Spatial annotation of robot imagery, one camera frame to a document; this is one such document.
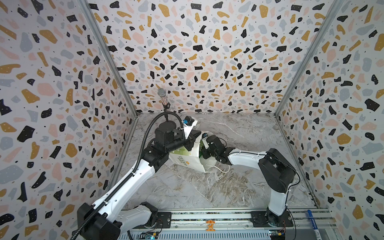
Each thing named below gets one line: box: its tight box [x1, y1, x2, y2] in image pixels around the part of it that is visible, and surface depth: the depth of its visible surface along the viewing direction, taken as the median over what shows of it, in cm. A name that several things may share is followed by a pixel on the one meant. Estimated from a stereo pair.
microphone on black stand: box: [157, 88, 171, 111], surface depth 92 cm
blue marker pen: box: [307, 209, 322, 240], surface depth 73 cm
